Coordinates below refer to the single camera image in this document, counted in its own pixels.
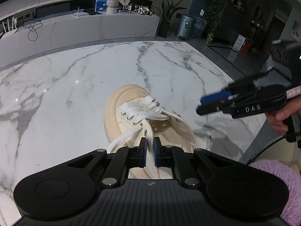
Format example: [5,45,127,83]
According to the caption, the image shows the black cable on console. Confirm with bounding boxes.
[23,19,44,42]

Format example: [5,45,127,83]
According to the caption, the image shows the white wifi router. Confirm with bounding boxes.
[1,17,17,39]

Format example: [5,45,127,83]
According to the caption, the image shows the cow pattern toys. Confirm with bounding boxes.
[134,5,154,16]

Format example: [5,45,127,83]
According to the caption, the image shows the beige canvas shoe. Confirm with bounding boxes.
[105,85,197,180]

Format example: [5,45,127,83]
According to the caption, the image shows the grey pedal trash bin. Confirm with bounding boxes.
[174,14,195,40]

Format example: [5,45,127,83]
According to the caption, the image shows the white flat box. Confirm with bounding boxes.
[71,7,89,18]

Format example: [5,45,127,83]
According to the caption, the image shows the water bottle jug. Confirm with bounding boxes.
[191,9,207,39]

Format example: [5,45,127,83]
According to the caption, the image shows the purple fluffy garment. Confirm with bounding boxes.
[250,159,300,225]

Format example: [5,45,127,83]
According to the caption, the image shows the person's right hand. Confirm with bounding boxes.
[265,96,301,135]

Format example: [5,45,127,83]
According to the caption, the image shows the potted green plant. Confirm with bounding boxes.
[153,0,187,38]

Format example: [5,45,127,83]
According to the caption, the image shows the white shoelace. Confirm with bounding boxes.
[109,95,170,152]

